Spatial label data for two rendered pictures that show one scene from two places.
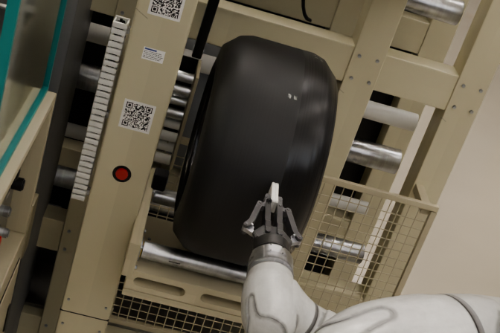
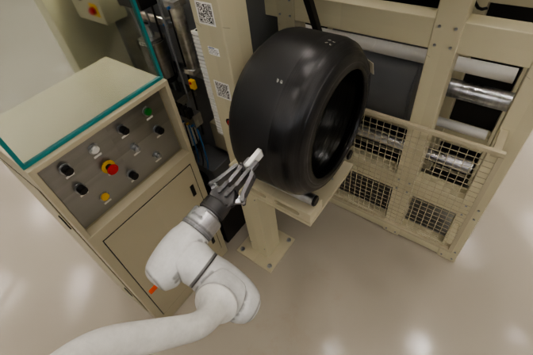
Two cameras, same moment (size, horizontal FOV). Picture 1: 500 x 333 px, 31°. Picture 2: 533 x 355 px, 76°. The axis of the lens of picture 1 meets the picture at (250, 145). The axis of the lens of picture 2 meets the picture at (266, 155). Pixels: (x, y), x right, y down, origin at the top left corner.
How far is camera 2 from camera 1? 1.45 m
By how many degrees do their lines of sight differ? 44
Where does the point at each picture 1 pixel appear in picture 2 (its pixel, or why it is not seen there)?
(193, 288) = (269, 196)
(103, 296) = not seen: hidden behind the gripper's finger
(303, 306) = (185, 266)
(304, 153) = (280, 127)
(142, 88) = (217, 73)
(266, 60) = (274, 50)
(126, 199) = not seen: hidden behind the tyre
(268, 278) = (168, 238)
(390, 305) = not seen: outside the picture
